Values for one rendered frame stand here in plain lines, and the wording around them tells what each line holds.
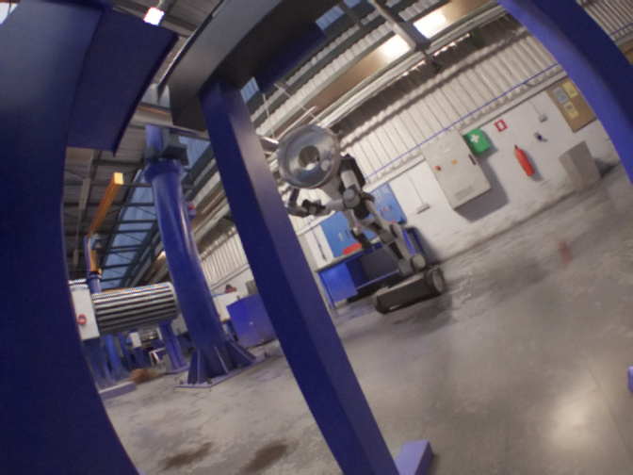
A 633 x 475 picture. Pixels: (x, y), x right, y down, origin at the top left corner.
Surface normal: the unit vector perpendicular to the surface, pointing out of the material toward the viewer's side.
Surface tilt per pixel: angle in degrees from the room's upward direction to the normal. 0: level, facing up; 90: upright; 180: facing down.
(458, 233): 90
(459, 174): 90
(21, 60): 90
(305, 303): 90
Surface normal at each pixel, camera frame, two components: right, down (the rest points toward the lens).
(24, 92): 0.75, -0.43
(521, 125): -0.56, 0.06
